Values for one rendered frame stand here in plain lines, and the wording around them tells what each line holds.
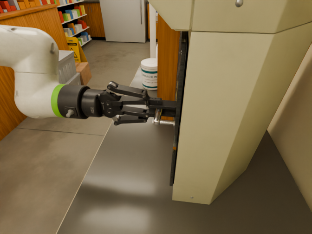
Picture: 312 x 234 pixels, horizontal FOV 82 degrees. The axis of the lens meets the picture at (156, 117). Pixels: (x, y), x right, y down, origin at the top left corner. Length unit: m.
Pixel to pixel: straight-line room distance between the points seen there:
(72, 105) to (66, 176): 1.50
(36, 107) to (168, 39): 0.45
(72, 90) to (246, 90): 0.39
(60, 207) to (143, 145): 1.20
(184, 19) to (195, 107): 0.14
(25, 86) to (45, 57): 0.09
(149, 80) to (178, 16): 0.79
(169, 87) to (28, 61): 0.46
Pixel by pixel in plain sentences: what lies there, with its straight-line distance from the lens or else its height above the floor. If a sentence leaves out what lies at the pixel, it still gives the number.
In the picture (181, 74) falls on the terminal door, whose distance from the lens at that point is 0.31.
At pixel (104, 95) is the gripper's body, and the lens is 0.47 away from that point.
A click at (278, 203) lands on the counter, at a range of 0.70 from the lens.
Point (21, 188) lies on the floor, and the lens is 2.07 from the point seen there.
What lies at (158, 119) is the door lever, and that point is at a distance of 0.42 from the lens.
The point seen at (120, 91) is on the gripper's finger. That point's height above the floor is 1.25.
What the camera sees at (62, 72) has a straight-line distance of 2.70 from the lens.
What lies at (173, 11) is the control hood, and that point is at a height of 1.43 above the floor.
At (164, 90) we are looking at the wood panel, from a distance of 0.74.
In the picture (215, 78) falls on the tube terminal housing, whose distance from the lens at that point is 0.31.
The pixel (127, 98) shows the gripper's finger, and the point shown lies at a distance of 0.47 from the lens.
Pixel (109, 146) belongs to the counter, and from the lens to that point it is 0.74.
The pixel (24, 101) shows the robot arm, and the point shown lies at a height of 1.23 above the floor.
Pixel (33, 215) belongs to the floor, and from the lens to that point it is 1.87.
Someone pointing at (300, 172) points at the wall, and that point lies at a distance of 0.81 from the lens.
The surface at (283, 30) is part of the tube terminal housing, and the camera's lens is 0.33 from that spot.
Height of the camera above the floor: 1.47
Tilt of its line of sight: 38 degrees down
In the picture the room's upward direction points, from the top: straight up
